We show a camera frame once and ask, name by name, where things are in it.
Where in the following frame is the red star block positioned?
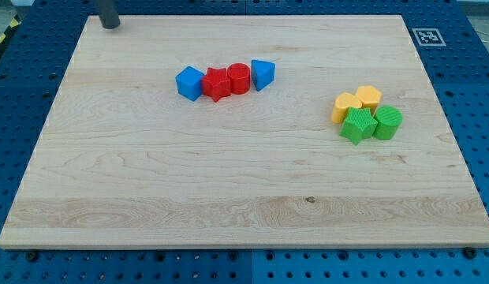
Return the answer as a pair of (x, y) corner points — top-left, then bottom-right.
(201, 67), (231, 102)

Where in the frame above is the green star block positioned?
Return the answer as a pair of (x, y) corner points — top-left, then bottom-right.
(339, 107), (378, 145)

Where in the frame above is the light wooden board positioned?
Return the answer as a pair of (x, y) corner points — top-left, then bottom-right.
(0, 15), (489, 250)

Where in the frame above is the red cylinder block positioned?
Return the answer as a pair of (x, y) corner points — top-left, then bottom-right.
(227, 62), (251, 95)

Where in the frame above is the blue triangular prism block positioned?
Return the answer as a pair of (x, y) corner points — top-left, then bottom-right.
(251, 59), (276, 91)

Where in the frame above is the blue cube block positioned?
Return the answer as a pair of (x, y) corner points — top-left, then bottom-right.
(175, 66), (204, 101)

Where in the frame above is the yellow heart block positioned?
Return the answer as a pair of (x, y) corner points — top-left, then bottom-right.
(330, 92), (362, 124)

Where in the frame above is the yellow hexagon block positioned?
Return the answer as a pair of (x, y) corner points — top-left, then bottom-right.
(355, 85), (383, 115)

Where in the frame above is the green cylinder block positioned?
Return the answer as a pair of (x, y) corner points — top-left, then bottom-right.
(373, 106), (403, 140)

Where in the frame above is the white fiducial marker tag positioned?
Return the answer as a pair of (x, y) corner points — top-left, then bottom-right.
(412, 28), (446, 47)

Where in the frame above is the black bolt front left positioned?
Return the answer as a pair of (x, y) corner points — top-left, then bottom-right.
(25, 250), (39, 263)

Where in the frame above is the black bolt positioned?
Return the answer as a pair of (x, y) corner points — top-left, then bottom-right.
(25, 250), (39, 263)
(462, 247), (478, 260)

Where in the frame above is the black bolt front right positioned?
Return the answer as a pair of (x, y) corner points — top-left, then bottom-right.
(462, 247), (478, 260)

